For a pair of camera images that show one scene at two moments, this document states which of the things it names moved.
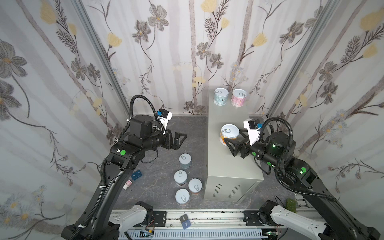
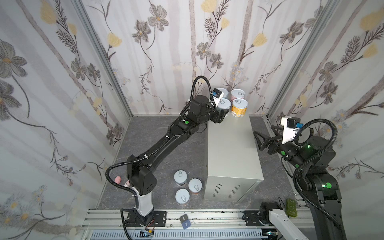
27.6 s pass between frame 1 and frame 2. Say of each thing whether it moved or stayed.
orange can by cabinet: stayed
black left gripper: moved
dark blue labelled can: stayed
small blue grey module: stayed
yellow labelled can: moved
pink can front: stayed
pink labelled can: stayed
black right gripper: moved
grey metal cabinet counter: stayed
